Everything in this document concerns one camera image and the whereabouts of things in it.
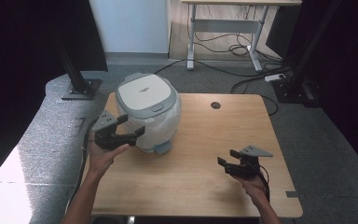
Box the white power strip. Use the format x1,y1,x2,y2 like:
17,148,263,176
264,73,287,83

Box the translucent plastic trash bag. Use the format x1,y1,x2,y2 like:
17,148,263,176
117,98,183,153

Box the black stand with base plate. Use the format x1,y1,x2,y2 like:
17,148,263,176
272,0,344,108

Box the white desk frame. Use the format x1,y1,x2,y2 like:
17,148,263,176
180,0,303,73

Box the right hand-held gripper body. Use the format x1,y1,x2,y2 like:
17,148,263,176
223,145,274,179

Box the person's right hand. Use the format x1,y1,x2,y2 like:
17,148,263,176
230,173,270,207

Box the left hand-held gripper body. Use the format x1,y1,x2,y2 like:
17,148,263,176
92,109,138,151

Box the long black floor cable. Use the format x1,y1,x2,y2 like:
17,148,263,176
154,58,292,78

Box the tangled black cables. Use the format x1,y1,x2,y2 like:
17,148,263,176
194,31,283,64

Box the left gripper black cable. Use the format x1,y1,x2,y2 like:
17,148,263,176
65,119,98,214

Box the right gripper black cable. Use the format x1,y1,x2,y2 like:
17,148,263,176
252,160,271,203

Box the black curtain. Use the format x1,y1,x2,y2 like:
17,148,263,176
265,0,358,171
0,0,109,190

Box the grey tape strip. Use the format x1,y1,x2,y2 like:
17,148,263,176
284,190,307,201

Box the black stand base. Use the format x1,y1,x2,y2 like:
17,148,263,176
51,29,103,101

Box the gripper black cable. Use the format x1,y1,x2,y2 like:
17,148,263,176
252,160,271,203
65,119,98,214

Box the person's left hand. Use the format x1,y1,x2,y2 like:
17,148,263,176
88,140,131,179

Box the white grey lidded trash can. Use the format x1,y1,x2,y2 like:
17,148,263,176
115,72,183,156

